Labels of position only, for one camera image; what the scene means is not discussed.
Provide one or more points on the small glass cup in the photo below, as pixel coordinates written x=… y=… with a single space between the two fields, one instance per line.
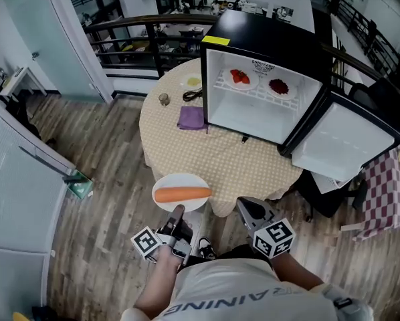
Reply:
x=164 y=99

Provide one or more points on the person's black and white shoe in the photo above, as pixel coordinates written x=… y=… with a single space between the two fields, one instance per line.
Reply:
x=206 y=247

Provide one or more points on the person's left forearm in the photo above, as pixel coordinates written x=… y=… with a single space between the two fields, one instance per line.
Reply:
x=160 y=279

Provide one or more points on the round table with dotted cloth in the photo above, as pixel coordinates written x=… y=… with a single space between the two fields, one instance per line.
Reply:
x=220 y=159

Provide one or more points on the black mini fridge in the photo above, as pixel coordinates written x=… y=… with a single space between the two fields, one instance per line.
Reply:
x=270 y=35

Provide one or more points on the white plate of food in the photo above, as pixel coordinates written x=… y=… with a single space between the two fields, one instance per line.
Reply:
x=180 y=181

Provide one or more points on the table with checked cloth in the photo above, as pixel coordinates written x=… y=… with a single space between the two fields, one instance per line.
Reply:
x=387 y=186

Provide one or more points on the yellow sticker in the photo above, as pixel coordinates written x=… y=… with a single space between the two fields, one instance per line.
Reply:
x=215 y=40

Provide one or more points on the black railing with wooden handrail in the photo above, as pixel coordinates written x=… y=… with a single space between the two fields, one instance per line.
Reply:
x=153 y=20

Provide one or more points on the frosted glass door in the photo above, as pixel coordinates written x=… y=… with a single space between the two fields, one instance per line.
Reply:
x=53 y=45

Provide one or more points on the small white desk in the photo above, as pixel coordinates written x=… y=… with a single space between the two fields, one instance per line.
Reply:
x=21 y=79

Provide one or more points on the person's white shirt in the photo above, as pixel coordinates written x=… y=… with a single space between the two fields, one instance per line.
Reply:
x=240 y=289

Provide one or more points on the white box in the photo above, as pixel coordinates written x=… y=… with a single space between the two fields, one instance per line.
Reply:
x=330 y=183

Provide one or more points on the purple cloth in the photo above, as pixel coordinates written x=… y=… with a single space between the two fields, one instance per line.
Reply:
x=191 y=117

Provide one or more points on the orange carrot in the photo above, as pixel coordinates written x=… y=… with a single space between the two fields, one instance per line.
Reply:
x=181 y=194

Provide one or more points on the green box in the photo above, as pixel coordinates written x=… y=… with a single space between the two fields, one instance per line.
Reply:
x=81 y=187

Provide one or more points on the white plate with strawberries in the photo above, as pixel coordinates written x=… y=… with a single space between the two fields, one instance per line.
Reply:
x=228 y=80

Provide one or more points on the person's right forearm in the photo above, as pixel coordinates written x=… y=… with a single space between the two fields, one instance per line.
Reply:
x=293 y=271

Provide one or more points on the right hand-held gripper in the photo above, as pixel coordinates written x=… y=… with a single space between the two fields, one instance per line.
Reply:
x=273 y=237

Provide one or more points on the white plate with yellow food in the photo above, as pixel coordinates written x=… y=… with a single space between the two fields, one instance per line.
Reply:
x=185 y=82

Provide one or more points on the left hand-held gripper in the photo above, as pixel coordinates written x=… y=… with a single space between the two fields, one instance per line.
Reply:
x=175 y=237

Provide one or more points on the red strawberries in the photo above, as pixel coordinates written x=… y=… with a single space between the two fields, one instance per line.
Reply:
x=240 y=76

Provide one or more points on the dark red berries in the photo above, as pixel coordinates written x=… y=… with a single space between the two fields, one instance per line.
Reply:
x=279 y=86

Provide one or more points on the white plate with dark berries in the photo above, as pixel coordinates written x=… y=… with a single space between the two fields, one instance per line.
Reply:
x=292 y=95

